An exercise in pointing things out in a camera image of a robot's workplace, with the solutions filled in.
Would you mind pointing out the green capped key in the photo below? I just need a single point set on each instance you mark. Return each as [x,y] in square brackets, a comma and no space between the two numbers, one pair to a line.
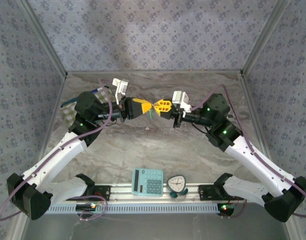
[150,114]

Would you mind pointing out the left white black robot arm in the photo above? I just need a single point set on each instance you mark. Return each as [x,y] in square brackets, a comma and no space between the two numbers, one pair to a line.
[55,160]

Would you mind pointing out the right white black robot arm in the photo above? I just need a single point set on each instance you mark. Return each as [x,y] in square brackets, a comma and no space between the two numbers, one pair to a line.
[258,160]

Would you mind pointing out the blue pen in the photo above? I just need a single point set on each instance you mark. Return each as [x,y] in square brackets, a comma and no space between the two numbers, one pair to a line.
[70,102]

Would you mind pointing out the green checked cloth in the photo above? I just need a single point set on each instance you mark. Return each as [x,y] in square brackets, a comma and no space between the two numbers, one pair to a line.
[67,113]

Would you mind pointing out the teal calculator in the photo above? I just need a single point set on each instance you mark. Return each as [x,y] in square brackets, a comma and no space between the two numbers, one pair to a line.
[147,181]

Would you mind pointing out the white teal desk clock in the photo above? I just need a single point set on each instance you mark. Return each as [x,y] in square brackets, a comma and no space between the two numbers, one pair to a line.
[176,183]

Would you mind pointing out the small circuit board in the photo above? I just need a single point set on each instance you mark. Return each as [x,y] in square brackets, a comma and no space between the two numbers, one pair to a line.
[225,208]
[86,207]

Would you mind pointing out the metal frame bar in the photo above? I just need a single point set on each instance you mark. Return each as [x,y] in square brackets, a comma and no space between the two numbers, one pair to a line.
[264,37]
[54,112]
[45,37]
[253,107]

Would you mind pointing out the aluminium mounting rail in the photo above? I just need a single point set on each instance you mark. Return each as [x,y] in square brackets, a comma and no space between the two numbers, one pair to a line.
[190,191]

